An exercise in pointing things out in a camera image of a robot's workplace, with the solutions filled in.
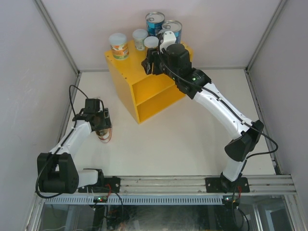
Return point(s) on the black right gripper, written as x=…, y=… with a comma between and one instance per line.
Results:
x=152, y=57

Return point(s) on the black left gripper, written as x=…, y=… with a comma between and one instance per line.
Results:
x=106, y=122

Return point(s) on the oval fish tin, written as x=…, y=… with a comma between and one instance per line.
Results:
x=104, y=135

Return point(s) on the orange label can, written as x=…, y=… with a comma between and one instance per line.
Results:
x=151, y=42

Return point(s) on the green label can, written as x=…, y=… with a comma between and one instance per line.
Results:
x=139, y=35

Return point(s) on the orange can with white lid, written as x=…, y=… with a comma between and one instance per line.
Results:
x=119, y=46

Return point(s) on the blue soup can with noodles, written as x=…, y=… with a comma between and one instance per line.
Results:
x=174, y=26

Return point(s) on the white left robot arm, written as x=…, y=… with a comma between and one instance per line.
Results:
x=57, y=172

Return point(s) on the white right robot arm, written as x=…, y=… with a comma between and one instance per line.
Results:
x=244, y=132

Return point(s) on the yellow wooden shelf cabinet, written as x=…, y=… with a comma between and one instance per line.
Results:
x=142, y=95

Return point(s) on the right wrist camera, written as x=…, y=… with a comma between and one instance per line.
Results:
x=166, y=39

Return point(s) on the black left base bracket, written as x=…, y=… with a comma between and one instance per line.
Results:
x=109, y=184

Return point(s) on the black base bracket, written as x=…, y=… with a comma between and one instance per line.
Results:
x=222, y=185
x=109, y=184

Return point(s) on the grey slotted cable duct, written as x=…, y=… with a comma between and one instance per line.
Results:
x=137, y=200

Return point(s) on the black right base bracket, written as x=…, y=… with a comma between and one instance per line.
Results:
x=222, y=185

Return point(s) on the left aluminium frame post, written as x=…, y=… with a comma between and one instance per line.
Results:
x=55, y=33

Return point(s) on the aluminium frame post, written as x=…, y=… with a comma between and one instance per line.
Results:
x=55, y=33
x=278, y=11

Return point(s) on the right aluminium frame post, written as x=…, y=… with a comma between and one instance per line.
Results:
x=278, y=11

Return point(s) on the aluminium mounting rail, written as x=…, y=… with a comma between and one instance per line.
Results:
x=193, y=185

